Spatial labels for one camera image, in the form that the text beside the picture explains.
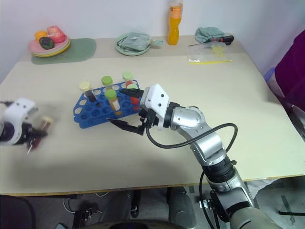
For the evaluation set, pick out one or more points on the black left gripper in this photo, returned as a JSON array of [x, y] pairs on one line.
[[26, 132]]

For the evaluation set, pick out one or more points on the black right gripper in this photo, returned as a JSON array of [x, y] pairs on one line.
[[149, 118]]

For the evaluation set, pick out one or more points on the cream cap dark red tube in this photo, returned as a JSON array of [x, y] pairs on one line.
[[45, 122]]

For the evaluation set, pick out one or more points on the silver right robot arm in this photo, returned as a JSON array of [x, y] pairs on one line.
[[212, 145]]

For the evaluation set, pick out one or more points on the blue test tube rack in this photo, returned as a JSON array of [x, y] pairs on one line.
[[95, 114]]

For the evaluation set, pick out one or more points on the green cap red liquid tube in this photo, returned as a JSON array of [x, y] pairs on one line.
[[135, 102]]

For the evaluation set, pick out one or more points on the green cap orange liquid tube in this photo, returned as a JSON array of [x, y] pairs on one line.
[[113, 100]]

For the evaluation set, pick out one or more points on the pale green cap red tube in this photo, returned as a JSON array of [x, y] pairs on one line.
[[128, 77]]

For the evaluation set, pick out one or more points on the green cap clear tube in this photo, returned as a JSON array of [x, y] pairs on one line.
[[107, 82]]

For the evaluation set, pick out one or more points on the yellow cap dark liquid tube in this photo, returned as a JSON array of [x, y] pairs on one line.
[[88, 91]]

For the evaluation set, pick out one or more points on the pale green plate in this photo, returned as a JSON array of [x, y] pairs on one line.
[[121, 51]]

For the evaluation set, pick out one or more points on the grey green folded cloth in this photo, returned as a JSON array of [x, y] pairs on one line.
[[133, 41]]

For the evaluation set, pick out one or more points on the black chair seat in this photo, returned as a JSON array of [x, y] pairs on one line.
[[14, 212]]

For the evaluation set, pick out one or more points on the green placemat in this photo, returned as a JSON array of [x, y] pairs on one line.
[[81, 50]]

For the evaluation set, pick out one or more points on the black power adapter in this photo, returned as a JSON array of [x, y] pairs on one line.
[[83, 215]]

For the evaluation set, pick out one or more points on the stack of pastel plates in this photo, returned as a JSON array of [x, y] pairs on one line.
[[58, 48]]

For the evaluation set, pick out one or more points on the orange soda bottle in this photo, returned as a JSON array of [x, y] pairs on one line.
[[174, 26]]

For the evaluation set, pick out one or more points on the clear yellow zip bag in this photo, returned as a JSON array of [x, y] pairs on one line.
[[209, 56]]

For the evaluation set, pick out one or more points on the dark purple green toy fruit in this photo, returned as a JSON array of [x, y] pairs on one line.
[[46, 43]]

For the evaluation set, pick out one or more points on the pink toy peach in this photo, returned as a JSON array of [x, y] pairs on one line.
[[56, 34]]

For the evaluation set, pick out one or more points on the orange toy fruit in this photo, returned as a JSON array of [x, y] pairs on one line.
[[40, 34]]

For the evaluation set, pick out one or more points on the crumpled teal cloth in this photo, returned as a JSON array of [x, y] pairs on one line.
[[208, 33]]

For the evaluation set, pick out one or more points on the dark rounded shape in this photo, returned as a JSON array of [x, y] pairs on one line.
[[181, 207]]

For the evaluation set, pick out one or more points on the red black screwdriver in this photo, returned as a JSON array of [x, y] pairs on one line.
[[222, 39]]

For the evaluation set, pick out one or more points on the pale purple basket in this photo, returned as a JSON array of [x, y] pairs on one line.
[[270, 75]]

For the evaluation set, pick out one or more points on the purple garment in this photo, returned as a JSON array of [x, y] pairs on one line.
[[291, 71]]

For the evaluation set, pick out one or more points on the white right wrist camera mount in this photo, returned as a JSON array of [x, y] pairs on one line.
[[156, 95]]

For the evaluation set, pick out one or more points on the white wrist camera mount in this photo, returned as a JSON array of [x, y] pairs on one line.
[[17, 112], [156, 95]]

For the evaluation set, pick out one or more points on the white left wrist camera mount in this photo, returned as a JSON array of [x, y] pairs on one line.
[[17, 112]]

